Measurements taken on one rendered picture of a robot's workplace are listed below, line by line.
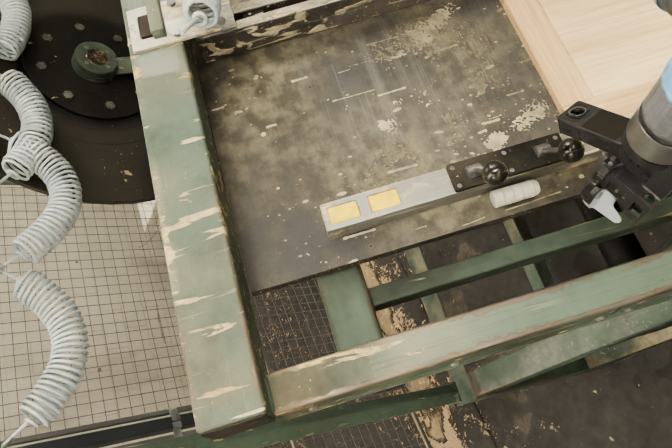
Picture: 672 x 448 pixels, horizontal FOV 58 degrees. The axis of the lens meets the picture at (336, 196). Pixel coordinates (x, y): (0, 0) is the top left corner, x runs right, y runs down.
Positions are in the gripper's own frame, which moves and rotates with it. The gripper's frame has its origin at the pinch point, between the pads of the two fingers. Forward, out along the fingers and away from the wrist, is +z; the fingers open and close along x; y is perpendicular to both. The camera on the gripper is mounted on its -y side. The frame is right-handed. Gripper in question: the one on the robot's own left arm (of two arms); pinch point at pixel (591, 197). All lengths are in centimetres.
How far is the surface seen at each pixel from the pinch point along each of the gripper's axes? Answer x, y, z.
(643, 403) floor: 43, 50, 160
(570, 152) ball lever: 1.2, -6.4, -3.3
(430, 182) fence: -13.3, -19.4, 8.1
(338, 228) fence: -30.2, -22.6, 8.1
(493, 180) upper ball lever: -10.1, -10.3, -2.8
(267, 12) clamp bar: -14, -65, 5
